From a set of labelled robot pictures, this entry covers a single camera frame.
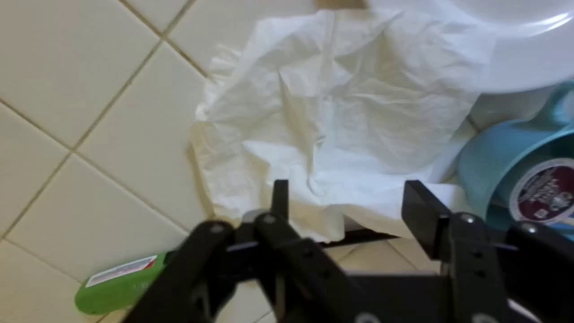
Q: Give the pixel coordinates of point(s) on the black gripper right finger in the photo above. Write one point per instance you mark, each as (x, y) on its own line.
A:
(515, 275)

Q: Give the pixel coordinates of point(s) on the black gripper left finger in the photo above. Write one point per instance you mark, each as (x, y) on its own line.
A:
(302, 284)

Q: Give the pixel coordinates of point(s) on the white tissue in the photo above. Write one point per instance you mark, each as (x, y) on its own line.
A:
(345, 107)

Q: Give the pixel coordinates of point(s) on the white plate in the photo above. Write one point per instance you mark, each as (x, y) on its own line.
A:
(535, 38)

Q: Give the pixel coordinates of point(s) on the coffee pod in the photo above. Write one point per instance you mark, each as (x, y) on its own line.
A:
(544, 193)

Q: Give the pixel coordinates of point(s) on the teal cup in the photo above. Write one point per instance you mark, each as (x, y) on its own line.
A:
(492, 160)

